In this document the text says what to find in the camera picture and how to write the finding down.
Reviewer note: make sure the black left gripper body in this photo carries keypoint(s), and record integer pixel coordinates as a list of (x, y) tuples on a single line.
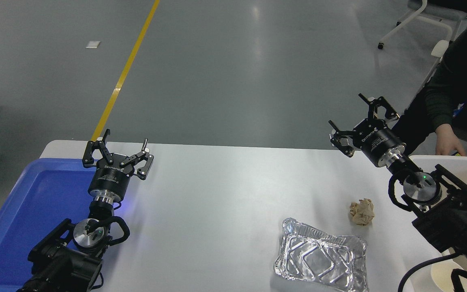
[(110, 180)]

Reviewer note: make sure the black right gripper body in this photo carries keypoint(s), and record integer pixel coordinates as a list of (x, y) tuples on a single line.
[(377, 142)]

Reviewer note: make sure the white paper cup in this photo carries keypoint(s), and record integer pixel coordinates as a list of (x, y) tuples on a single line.
[(442, 275)]

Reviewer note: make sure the person's right forearm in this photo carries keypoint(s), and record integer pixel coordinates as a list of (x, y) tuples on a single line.
[(438, 105)]

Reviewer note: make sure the person's right hand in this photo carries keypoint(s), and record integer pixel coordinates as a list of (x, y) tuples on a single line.
[(446, 140)]

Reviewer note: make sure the crumpled tan paper ball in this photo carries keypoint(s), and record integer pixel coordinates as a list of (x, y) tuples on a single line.
[(362, 212)]

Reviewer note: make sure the blue plastic tray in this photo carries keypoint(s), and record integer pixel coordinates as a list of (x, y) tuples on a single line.
[(26, 202)]

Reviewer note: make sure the person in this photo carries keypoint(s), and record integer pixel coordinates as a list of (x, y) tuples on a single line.
[(452, 73)]

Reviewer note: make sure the white-framed wheeled chair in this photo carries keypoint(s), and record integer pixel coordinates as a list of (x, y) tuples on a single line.
[(440, 48)]

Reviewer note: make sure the white paper scrap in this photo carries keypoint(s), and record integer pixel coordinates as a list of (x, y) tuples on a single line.
[(93, 44)]

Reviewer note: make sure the white chair with grey seat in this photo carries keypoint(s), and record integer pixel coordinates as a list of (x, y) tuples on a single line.
[(436, 12)]

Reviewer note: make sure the silver foil tray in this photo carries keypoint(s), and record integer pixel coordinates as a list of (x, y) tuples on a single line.
[(318, 259)]

